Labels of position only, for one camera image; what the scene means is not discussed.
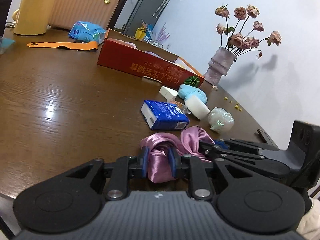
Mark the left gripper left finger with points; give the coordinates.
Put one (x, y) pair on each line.
(122, 171)

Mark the yellow thermos jug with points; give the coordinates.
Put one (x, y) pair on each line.
(32, 17)

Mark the blue wet wipes pack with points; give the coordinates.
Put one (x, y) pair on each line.
(87, 32)

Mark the pink ribbed suitcase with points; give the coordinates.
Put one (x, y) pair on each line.
(66, 13)

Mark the black phone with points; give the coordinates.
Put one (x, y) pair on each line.
(265, 137)

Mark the dried pink roses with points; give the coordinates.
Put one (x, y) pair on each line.
(239, 39)

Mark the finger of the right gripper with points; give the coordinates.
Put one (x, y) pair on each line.
(250, 157)
(241, 145)

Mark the white eraser block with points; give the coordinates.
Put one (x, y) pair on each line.
(168, 93)

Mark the blue tissue pack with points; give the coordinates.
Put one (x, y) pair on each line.
(163, 116)

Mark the light blue plush toy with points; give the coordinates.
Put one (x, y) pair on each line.
(187, 91)

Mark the blue snack wrapper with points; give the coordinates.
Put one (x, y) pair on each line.
(5, 43)

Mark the grey refrigerator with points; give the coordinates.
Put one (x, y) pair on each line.
(148, 11)

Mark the wire rack with supplies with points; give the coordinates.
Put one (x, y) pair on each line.
(144, 33)

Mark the pink ceramic vase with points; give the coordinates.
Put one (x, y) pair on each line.
(219, 66)

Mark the red orange cardboard box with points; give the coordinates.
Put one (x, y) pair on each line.
(138, 58)

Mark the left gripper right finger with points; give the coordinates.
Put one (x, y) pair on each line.
(192, 169)

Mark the white mesh bath ball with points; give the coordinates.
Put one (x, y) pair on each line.
(220, 120)

